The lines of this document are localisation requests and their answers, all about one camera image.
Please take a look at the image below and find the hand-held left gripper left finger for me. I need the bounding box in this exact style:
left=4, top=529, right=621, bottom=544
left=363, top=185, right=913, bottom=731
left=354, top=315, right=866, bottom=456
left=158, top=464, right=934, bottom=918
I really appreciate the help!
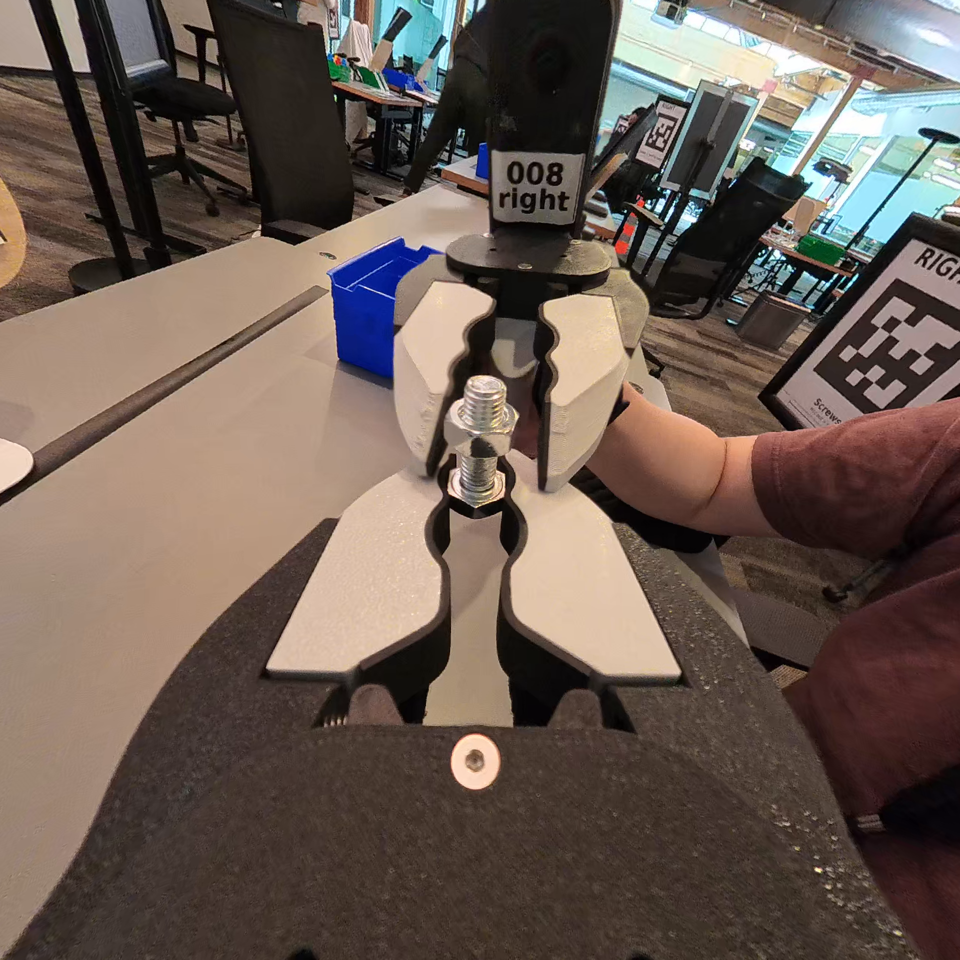
left=264, top=468, right=453, bottom=710

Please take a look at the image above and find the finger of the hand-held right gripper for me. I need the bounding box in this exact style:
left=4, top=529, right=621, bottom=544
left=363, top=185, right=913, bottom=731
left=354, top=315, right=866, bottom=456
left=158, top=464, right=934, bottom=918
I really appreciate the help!
left=534, top=294, right=631, bottom=495
left=392, top=281, right=498, bottom=481

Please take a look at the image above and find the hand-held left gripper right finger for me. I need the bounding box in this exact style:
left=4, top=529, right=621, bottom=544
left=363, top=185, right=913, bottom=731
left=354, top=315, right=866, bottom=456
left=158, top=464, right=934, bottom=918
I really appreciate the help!
left=498, top=461, right=685, bottom=706

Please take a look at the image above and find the steel hex bolt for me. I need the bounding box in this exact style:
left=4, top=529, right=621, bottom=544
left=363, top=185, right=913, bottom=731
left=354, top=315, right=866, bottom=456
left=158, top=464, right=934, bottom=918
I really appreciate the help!
left=447, top=375, right=519, bottom=517

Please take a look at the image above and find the blue plastic bin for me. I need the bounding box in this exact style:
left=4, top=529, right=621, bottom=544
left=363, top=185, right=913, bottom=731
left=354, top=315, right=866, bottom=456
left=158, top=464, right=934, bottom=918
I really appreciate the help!
left=327, top=236, right=444, bottom=380

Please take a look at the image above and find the steel hex nut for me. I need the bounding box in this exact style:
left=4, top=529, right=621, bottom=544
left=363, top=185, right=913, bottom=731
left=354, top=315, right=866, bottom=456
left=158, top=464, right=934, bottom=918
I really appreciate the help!
left=442, top=405, right=520, bottom=459

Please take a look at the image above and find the person's right forearm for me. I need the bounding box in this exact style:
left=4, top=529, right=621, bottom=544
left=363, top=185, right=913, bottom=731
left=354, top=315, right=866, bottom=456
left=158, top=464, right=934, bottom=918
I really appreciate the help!
left=645, top=408, right=785, bottom=537

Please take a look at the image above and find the person's right hand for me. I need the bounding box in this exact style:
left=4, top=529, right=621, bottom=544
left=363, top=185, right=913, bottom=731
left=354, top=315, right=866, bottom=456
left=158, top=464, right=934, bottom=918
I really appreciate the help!
left=588, top=381, right=678, bottom=490

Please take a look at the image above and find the black armrest pad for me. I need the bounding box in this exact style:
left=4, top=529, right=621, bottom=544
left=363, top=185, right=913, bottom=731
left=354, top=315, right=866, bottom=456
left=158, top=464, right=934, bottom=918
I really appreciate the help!
left=585, top=480, right=732, bottom=556

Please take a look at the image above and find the black framed tag sign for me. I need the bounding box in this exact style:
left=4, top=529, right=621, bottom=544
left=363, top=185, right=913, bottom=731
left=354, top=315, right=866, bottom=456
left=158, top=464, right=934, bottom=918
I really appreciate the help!
left=633, top=96, right=691, bottom=170
left=757, top=212, right=960, bottom=432

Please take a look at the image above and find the background wooden desk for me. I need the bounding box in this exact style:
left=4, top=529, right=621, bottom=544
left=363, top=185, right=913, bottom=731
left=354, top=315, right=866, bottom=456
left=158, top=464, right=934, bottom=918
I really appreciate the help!
left=757, top=236, right=875, bottom=316
left=330, top=75, right=425, bottom=181

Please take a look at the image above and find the grey waste bin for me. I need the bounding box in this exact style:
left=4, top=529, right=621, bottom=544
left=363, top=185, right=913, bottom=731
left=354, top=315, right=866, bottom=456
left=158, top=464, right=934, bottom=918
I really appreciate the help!
left=737, top=291, right=813, bottom=350

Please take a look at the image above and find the black mesh office chair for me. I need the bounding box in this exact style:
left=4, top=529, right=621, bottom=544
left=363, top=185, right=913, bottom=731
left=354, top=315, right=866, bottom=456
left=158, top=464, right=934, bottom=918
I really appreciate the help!
left=622, top=157, right=813, bottom=376

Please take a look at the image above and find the tall black office chair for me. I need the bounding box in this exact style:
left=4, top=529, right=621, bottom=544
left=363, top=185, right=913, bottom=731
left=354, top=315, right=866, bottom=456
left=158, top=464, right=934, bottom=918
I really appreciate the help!
left=206, top=0, right=355, bottom=245

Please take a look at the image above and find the low black office chair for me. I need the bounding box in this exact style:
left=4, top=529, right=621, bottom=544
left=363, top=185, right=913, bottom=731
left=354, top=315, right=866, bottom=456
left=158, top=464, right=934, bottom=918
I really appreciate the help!
left=131, top=22, right=252, bottom=219

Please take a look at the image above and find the black floor lamp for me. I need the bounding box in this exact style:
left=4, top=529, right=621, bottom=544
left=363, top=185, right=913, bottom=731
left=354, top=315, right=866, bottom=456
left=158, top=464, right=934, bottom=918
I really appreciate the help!
left=847, top=126, right=960, bottom=252

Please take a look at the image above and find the black framed whiteboard easel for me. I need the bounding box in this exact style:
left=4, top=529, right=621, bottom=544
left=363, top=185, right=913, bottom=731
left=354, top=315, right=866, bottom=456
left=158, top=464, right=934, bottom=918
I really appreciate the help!
left=30, top=0, right=207, bottom=294

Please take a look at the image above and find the wooden backing board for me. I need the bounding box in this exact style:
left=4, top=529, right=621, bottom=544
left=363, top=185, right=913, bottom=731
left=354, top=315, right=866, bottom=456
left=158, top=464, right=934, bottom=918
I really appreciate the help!
left=0, top=176, right=30, bottom=290

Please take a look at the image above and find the black body strap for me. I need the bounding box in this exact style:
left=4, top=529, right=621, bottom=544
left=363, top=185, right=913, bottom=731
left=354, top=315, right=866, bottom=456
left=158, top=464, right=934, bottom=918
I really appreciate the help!
left=855, top=787, right=960, bottom=837

